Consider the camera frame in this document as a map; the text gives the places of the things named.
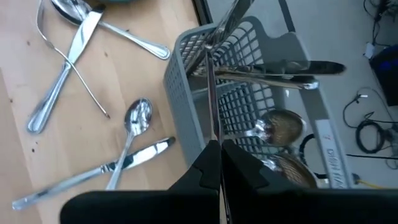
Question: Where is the black box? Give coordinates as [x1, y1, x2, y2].
[369, 44, 398, 107]

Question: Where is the large coiled black cable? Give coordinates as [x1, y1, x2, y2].
[355, 119, 388, 156]

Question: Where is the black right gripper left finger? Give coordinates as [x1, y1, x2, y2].
[169, 140, 223, 224]

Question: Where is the black cable white plug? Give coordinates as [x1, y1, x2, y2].
[343, 92, 371, 129]

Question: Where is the grey plastic cutlery basket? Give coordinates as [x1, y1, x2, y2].
[162, 15, 355, 191]

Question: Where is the silver fork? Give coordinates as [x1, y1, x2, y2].
[35, 0, 111, 119]

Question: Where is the small white object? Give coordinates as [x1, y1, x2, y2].
[363, 41, 377, 60]

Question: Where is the yellow cable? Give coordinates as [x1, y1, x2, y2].
[353, 175, 388, 190]

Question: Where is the silver knife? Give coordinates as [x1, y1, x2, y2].
[204, 45, 222, 144]
[11, 136, 177, 211]
[214, 73, 320, 91]
[185, 0, 256, 76]
[26, 4, 106, 135]

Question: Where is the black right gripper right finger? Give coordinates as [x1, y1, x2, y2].
[222, 139, 318, 224]

